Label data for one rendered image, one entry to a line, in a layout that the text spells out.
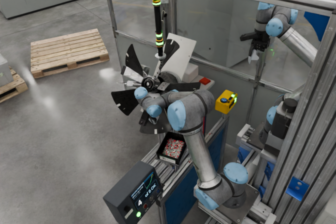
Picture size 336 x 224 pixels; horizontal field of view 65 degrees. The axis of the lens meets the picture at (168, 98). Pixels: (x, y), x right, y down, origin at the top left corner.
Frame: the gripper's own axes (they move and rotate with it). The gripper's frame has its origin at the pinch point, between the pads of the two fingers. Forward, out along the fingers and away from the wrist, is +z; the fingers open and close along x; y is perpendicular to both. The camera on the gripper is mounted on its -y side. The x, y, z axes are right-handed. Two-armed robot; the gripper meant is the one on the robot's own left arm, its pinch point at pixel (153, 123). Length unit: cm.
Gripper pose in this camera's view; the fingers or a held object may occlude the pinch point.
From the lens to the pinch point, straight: 179.1
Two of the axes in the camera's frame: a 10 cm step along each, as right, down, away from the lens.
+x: -8.0, -3.7, 4.8
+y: 5.6, -7.4, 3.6
